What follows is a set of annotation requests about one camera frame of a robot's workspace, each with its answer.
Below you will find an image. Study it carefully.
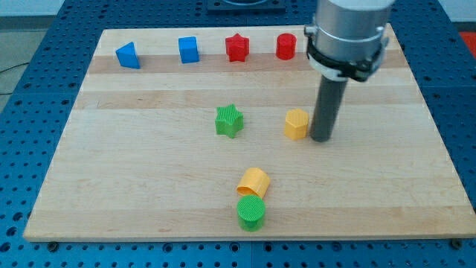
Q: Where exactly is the yellow hexagon block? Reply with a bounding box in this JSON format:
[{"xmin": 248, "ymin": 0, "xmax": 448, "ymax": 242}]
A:
[{"xmin": 284, "ymin": 109, "xmax": 309, "ymax": 141}]

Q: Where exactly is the blue cube block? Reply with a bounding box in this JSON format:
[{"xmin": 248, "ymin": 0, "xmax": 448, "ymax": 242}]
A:
[{"xmin": 178, "ymin": 36, "xmax": 199, "ymax": 64}]

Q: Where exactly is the blue triangle block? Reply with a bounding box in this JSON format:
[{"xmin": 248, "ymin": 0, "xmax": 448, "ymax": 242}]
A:
[{"xmin": 115, "ymin": 42, "xmax": 141, "ymax": 69}]

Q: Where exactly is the light wooden board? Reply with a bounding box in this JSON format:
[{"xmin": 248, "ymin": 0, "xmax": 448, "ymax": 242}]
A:
[{"xmin": 23, "ymin": 25, "xmax": 475, "ymax": 242}]

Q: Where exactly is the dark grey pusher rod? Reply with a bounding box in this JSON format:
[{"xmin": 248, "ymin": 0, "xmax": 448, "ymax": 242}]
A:
[{"xmin": 309, "ymin": 76, "xmax": 348, "ymax": 142}]

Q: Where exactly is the black cable on floor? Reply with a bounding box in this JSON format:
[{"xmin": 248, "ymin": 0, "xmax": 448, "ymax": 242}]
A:
[{"xmin": 0, "ymin": 61, "xmax": 30, "ymax": 95}]

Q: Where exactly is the red star block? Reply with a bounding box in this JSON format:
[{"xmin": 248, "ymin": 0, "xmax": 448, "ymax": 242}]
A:
[{"xmin": 225, "ymin": 33, "xmax": 249, "ymax": 62}]

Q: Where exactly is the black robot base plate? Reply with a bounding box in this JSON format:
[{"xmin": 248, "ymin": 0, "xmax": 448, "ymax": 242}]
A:
[{"xmin": 205, "ymin": 0, "xmax": 286, "ymax": 13}]

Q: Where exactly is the green cylinder block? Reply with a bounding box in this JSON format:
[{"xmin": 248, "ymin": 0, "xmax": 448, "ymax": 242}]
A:
[{"xmin": 237, "ymin": 195, "xmax": 266, "ymax": 232}]

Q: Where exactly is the red cylinder block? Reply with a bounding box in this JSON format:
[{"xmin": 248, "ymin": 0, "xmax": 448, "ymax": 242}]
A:
[{"xmin": 276, "ymin": 33, "xmax": 297, "ymax": 60}]

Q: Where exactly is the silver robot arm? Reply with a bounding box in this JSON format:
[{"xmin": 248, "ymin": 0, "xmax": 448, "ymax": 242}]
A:
[{"xmin": 304, "ymin": 0, "xmax": 394, "ymax": 82}]

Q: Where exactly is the green star block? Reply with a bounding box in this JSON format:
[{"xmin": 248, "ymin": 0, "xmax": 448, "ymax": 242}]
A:
[{"xmin": 215, "ymin": 103, "xmax": 244, "ymax": 138}]

